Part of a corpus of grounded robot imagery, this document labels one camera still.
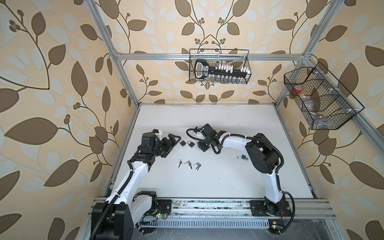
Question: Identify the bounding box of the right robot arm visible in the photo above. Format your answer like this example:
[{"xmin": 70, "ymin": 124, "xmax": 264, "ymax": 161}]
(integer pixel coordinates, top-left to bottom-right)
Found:
[{"xmin": 186, "ymin": 124, "xmax": 289, "ymax": 216}]

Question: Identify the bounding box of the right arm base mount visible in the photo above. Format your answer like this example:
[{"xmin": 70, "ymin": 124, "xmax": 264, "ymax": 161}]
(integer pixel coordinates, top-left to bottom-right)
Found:
[{"xmin": 249, "ymin": 197, "xmax": 296, "ymax": 235}]

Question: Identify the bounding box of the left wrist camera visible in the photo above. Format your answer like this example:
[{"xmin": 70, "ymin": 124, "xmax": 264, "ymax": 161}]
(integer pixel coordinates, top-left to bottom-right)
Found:
[{"xmin": 153, "ymin": 129, "xmax": 163, "ymax": 139}]

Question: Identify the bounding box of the blue padlock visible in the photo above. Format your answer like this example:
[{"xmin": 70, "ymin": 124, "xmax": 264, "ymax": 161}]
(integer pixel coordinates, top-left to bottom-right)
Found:
[{"xmin": 237, "ymin": 155, "xmax": 249, "ymax": 161}]

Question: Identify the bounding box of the back wire basket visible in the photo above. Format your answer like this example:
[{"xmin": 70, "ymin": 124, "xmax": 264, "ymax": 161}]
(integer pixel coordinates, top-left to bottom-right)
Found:
[{"xmin": 189, "ymin": 48, "xmax": 252, "ymax": 85}]

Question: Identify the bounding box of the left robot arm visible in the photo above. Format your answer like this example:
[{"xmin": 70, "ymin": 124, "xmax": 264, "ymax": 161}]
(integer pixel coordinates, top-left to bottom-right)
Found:
[{"xmin": 90, "ymin": 130, "xmax": 181, "ymax": 240}]

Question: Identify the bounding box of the black tool set in basket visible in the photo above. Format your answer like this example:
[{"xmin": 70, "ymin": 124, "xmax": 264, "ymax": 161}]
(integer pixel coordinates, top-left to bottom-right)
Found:
[{"xmin": 192, "ymin": 60, "xmax": 252, "ymax": 83}]

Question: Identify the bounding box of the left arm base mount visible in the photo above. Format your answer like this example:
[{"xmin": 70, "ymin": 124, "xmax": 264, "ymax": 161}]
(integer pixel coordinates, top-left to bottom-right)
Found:
[{"xmin": 131, "ymin": 196, "xmax": 173, "ymax": 234}]

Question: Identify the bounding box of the side wire basket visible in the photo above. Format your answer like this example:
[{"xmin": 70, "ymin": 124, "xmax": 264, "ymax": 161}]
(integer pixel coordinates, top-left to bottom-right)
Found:
[{"xmin": 284, "ymin": 62, "xmax": 365, "ymax": 130}]

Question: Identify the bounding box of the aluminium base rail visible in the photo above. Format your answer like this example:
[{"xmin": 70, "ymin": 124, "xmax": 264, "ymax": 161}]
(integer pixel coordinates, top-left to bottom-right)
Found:
[{"xmin": 89, "ymin": 197, "xmax": 337, "ymax": 229}]

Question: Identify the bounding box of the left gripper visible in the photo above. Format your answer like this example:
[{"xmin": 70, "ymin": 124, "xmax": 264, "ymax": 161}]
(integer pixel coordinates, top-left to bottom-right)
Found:
[{"xmin": 150, "ymin": 133, "xmax": 181, "ymax": 158}]

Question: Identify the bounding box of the red object in basket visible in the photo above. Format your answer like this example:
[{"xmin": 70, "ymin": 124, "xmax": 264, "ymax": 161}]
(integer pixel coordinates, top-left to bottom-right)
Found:
[{"xmin": 292, "ymin": 85, "xmax": 303, "ymax": 96}]

